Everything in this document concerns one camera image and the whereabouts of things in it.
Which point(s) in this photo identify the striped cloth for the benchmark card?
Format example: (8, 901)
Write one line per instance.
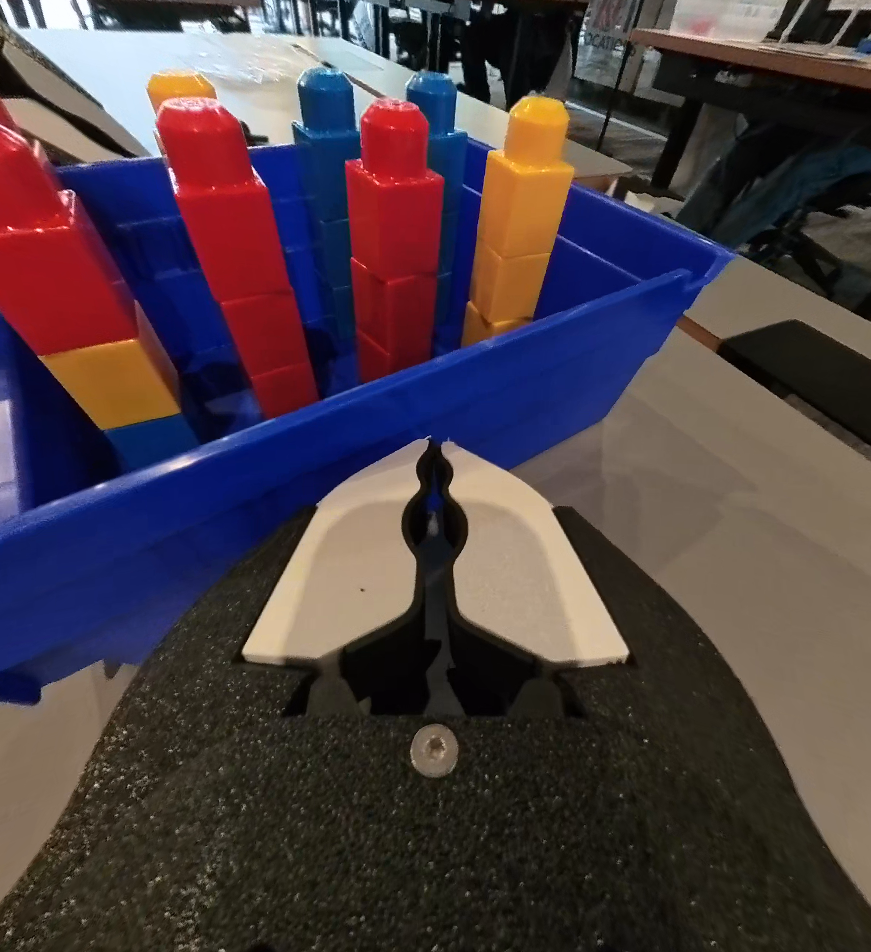
(640, 199)

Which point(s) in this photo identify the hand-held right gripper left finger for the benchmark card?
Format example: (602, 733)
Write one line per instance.
(331, 580)

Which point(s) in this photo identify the yellow mega block stack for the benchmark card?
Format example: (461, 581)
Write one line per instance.
(517, 216)
(179, 89)

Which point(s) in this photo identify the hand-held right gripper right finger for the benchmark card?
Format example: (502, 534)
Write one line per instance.
(532, 580)

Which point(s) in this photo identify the black mat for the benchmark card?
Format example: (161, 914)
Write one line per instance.
(829, 387)

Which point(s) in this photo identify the blue jacket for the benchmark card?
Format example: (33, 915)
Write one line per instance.
(792, 193)

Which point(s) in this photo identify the wooden desk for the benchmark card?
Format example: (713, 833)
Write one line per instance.
(740, 56)

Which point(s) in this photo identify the blue plastic bin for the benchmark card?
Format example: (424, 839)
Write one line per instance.
(331, 461)

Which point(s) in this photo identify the clear plastic wrap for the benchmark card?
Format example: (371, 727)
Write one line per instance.
(249, 56)

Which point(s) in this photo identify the multicoloured mega block tower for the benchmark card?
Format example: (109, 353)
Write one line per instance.
(34, 253)

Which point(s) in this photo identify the blue mega block stack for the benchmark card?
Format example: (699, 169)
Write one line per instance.
(431, 104)
(324, 163)

